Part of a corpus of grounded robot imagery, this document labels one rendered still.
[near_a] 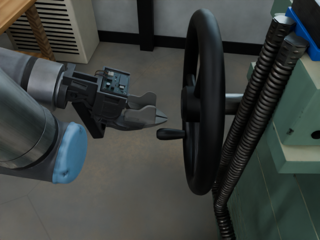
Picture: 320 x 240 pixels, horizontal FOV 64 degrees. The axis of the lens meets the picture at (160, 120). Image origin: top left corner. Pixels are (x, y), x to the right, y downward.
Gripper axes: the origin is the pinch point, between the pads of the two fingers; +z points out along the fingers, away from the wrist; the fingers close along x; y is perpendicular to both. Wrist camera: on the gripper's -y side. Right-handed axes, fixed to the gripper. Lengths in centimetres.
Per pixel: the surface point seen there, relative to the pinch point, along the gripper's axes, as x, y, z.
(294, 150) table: -18.3, 20.8, 9.0
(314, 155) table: -19.0, 21.5, 10.9
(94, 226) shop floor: 0, -76, -2
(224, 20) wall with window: 126, -30, 55
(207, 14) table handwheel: -3.1, 25.4, -2.7
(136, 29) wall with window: 134, -61, 3
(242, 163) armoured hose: -14.6, 11.1, 9.3
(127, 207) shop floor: 8, -71, 10
